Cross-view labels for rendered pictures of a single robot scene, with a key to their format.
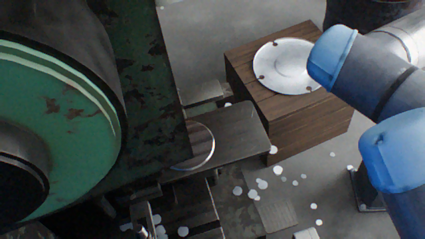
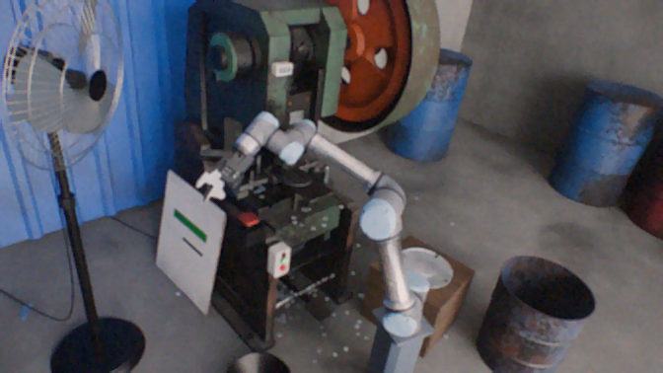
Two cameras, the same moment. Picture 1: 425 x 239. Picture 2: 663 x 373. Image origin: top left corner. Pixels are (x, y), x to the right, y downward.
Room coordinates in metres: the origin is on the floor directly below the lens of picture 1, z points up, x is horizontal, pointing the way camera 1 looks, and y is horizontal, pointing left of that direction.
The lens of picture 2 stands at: (-0.52, -1.45, 1.85)
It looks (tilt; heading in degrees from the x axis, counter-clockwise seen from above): 31 degrees down; 53
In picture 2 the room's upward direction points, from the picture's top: 8 degrees clockwise
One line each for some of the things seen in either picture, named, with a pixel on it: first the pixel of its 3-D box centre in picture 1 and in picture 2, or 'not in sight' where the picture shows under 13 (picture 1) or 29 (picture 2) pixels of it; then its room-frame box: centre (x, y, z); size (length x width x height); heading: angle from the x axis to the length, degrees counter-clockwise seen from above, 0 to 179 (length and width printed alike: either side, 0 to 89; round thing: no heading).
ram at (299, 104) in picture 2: not in sight; (289, 118); (0.44, 0.15, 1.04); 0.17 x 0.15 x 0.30; 99
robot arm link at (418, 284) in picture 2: not in sight; (410, 291); (0.58, -0.61, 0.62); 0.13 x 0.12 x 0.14; 35
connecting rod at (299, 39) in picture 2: not in sight; (287, 63); (0.43, 0.19, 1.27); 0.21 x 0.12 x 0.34; 99
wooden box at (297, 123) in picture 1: (287, 93); (415, 292); (1.00, -0.33, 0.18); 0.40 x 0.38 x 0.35; 107
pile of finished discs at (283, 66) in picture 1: (291, 64); (423, 266); (1.00, -0.33, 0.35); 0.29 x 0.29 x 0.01
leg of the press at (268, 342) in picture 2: not in sight; (215, 227); (0.14, 0.29, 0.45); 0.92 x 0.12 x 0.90; 99
